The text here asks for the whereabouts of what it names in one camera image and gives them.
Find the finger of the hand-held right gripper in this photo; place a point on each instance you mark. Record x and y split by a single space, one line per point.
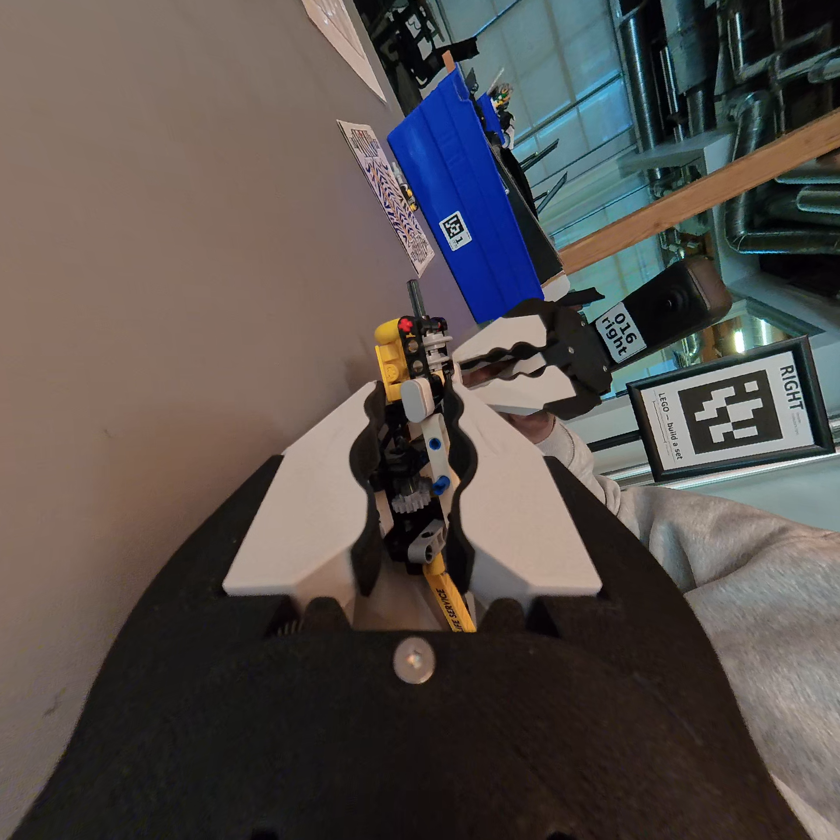
518 334
531 394

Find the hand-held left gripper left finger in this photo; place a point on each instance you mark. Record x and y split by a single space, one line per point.
295 518

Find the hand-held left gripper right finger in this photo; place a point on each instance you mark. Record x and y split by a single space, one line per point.
531 518

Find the yellow black lego model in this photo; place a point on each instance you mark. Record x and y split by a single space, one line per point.
420 400

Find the person's right forearm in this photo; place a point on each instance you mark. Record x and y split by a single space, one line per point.
754 590

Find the yellow black lego piece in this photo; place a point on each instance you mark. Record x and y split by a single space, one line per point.
408 197

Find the person's right hand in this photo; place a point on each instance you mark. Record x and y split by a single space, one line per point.
535 430

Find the blue storage bin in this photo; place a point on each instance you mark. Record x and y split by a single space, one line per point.
472 197

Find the framed marker sign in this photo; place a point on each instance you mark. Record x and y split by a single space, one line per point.
728 413

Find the wooden beam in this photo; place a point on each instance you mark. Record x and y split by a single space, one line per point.
689 200

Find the patterned sticker sheet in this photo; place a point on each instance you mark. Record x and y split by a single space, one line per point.
387 197

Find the small toy figure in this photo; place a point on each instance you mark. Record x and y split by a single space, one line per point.
504 108

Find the silver ventilation ducts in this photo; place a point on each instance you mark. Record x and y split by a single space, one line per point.
640 65

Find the black office chair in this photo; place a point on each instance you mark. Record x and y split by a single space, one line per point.
407 39

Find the white printed sheet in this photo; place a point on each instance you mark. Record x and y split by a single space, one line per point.
341 33

